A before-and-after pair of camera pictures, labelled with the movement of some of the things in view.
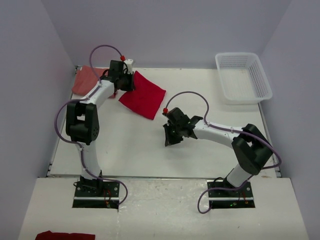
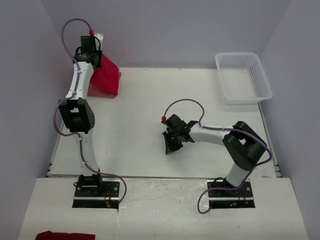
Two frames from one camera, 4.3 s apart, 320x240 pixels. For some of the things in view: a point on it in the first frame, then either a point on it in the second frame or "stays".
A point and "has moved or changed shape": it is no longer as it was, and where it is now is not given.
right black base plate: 238,199 stays
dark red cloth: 50,235 stays
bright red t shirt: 146,99 has moved or changed shape
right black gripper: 170,140 → 170,148
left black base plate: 96,194 stays
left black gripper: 130,87 → 99,53
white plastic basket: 242,78 stays
